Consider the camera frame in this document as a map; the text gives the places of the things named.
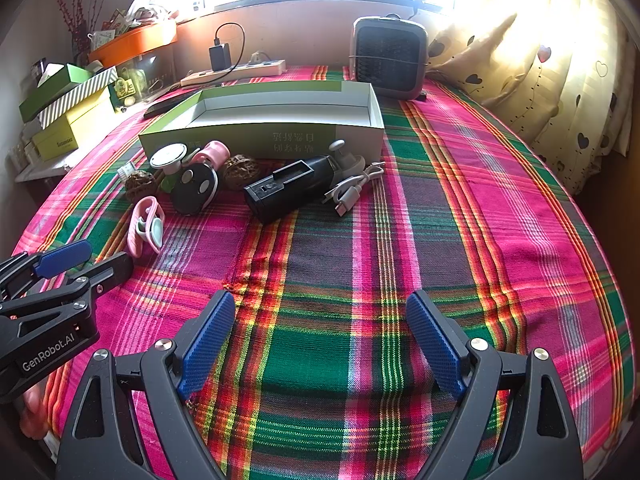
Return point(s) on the white power strip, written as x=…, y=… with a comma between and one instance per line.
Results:
x=250, y=70

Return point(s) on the black round disc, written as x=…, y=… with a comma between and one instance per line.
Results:
x=195, y=195

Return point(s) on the heart print curtain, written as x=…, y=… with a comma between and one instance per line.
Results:
x=575, y=110

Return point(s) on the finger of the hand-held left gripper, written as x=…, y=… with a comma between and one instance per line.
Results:
x=107, y=269
x=65, y=255

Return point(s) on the white tissue paper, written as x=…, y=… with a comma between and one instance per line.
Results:
x=50, y=74

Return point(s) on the black smartphone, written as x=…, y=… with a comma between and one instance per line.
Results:
x=160, y=108

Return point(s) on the person's left hand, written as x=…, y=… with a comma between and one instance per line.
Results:
x=35, y=412

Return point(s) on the white green round roller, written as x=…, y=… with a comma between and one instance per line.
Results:
x=167, y=156

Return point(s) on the orange tray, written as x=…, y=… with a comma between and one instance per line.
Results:
x=135, y=42

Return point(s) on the white plastic bag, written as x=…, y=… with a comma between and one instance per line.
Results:
x=147, y=2

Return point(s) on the white ball knob mount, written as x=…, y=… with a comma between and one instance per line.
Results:
x=345, y=157

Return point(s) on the yellow box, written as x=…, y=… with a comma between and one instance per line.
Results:
x=65, y=134

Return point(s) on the white plug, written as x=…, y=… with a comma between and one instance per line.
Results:
x=257, y=57

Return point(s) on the pink cup roller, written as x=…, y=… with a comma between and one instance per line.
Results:
x=217, y=152

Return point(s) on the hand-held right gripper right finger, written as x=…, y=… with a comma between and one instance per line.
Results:
x=435, y=345

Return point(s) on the green white cardboard box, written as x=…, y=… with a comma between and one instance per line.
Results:
x=240, y=135

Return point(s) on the pink mint clip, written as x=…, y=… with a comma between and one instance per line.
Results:
x=137, y=227

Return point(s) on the clear glass tank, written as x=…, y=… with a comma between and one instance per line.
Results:
x=150, y=75

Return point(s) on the black cylindrical device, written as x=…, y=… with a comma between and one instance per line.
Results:
x=290, y=187

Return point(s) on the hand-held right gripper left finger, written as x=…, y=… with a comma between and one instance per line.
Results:
x=207, y=345

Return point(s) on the red flower branches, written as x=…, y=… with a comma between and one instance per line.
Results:
x=80, y=10

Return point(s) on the black charger adapter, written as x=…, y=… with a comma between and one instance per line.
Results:
x=220, y=57

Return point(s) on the grey space heater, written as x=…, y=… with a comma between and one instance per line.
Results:
x=390, y=60

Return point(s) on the brown walnut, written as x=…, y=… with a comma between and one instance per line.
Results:
x=137, y=186
x=240, y=172

